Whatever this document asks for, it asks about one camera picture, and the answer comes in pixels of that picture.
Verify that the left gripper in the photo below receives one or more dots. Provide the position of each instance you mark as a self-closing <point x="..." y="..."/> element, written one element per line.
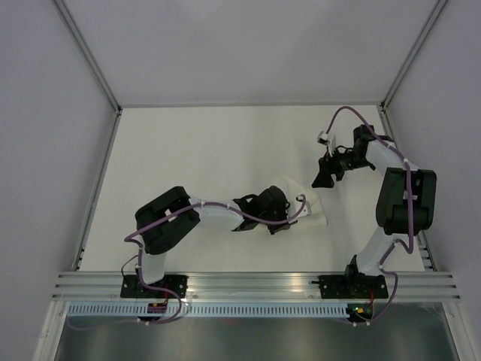
<point x="273" y="230"/>

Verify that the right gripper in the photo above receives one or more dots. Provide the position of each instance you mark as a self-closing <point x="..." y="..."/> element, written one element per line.
<point x="326" y="166"/>

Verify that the white cloth napkin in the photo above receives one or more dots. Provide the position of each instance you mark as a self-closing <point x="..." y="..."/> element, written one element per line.
<point x="291" y="189"/>

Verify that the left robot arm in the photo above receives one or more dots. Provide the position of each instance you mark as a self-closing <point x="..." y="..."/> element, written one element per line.
<point x="165" y="221"/>

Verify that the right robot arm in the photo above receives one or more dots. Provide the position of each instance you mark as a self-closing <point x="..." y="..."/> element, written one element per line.
<point x="405" y="204"/>

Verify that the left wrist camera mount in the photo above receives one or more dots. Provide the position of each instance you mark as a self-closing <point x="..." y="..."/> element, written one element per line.
<point x="304" y="208"/>

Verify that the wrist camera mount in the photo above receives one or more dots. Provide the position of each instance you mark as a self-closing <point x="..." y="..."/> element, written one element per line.
<point x="328" y="141"/>
<point x="304" y="208"/>

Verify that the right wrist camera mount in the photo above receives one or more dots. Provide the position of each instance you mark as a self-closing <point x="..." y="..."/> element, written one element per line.
<point x="328" y="141"/>

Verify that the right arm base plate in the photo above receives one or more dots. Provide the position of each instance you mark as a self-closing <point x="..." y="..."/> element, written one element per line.
<point x="352" y="284"/>

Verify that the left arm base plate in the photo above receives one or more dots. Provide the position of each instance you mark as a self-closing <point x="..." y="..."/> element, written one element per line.
<point x="133" y="289"/>

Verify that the back aluminium frame rail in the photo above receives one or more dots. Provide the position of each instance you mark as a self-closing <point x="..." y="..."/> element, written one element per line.
<point x="248" y="104"/>

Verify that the left side aluminium rail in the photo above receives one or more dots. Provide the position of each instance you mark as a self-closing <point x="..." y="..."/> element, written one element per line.
<point x="96" y="189"/>

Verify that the right aluminium frame post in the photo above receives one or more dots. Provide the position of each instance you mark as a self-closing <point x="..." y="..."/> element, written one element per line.
<point x="427" y="28"/>

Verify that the aluminium frame post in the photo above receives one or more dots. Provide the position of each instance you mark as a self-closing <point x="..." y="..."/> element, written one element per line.
<point x="427" y="28"/>
<point x="86" y="53"/>

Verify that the front aluminium rail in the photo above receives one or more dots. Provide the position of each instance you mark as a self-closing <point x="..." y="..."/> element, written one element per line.
<point x="257" y="287"/>

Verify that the white slotted cable duct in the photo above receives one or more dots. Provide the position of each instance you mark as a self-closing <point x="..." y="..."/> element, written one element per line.
<point x="142" y="309"/>

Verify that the left aluminium frame post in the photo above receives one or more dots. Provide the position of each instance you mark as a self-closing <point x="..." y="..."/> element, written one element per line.
<point x="86" y="53"/>

